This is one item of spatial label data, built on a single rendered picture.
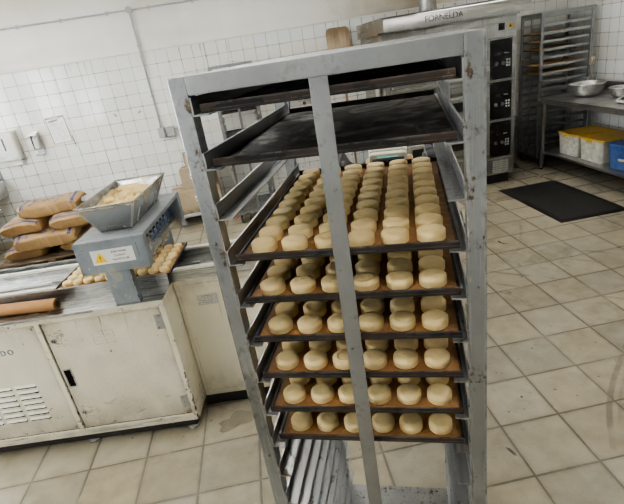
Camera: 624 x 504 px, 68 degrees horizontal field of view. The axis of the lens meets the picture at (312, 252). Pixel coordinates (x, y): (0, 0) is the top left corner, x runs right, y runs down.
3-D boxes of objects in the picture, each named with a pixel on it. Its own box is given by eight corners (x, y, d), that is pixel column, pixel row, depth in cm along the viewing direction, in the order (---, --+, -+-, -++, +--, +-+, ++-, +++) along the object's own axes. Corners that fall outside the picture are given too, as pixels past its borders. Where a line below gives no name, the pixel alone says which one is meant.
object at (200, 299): (207, 407, 276) (166, 272, 240) (216, 371, 307) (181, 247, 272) (325, 390, 274) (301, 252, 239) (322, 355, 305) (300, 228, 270)
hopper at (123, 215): (82, 238, 220) (72, 210, 215) (122, 203, 271) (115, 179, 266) (142, 229, 219) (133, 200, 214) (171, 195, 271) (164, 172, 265)
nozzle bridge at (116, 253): (95, 309, 226) (70, 245, 213) (140, 251, 292) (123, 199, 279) (162, 299, 225) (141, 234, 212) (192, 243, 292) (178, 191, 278)
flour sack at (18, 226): (38, 235, 527) (32, 221, 520) (0, 242, 524) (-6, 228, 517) (61, 215, 593) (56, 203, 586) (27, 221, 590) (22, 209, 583)
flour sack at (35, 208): (16, 223, 530) (10, 209, 523) (28, 213, 568) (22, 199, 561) (82, 209, 541) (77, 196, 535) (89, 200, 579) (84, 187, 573)
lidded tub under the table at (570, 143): (555, 152, 578) (556, 130, 568) (591, 145, 580) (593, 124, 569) (574, 158, 543) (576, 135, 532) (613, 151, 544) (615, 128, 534)
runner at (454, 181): (428, 129, 131) (428, 118, 130) (439, 127, 131) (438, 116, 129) (448, 201, 74) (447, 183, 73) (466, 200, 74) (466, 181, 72)
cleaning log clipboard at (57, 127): (77, 145, 586) (65, 112, 570) (76, 146, 584) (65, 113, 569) (55, 149, 584) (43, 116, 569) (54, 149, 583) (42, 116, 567)
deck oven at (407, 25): (397, 208, 542) (382, 17, 463) (372, 183, 653) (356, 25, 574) (525, 184, 552) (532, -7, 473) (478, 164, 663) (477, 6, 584)
